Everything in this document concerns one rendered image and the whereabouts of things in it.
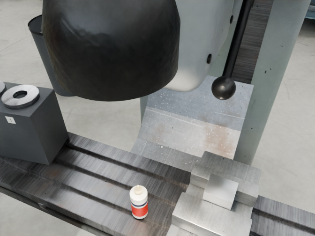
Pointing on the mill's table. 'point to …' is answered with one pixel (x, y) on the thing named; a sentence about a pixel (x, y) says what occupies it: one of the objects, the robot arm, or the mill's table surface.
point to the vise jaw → (208, 218)
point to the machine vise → (230, 164)
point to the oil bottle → (139, 202)
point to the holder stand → (30, 123)
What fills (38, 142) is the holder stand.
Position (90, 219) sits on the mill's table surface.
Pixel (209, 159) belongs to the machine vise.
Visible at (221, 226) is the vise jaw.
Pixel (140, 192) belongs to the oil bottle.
